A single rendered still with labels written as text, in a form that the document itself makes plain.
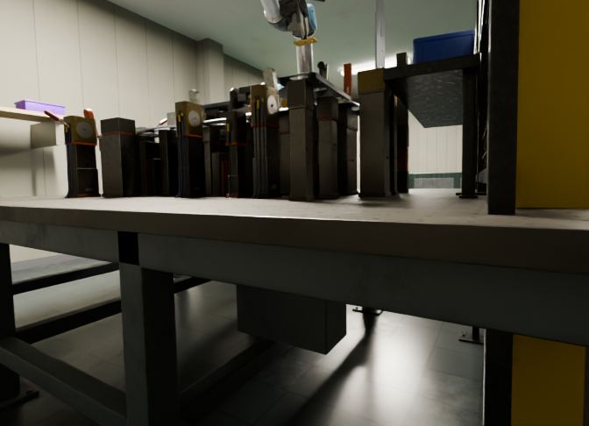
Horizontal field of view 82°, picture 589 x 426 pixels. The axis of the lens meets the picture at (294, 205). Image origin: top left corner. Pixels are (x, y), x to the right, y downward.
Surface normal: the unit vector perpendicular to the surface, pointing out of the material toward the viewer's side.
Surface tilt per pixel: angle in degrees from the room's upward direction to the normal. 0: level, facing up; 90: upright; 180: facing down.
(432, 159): 90
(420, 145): 90
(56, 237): 90
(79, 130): 90
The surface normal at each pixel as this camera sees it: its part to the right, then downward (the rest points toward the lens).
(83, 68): 0.85, 0.01
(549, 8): -0.45, 0.07
